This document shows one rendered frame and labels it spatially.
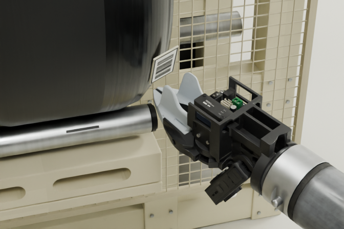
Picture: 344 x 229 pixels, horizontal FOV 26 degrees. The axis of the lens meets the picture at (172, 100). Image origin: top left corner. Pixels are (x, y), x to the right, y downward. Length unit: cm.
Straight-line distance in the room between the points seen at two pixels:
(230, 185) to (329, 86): 205
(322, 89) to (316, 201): 212
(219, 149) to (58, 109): 25
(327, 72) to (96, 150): 196
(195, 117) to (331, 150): 176
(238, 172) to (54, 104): 27
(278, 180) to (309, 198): 4
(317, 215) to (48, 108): 39
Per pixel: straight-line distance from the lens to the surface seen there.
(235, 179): 88
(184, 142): 90
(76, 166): 112
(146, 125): 113
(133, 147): 115
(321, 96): 286
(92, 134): 111
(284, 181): 81
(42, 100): 97
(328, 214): 79
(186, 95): 95
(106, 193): 116
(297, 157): 82
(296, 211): 81
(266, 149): 82
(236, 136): 85
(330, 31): 331
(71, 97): 97
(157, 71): 98
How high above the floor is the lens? 157
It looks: 34 degrees down
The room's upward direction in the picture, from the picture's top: straight up
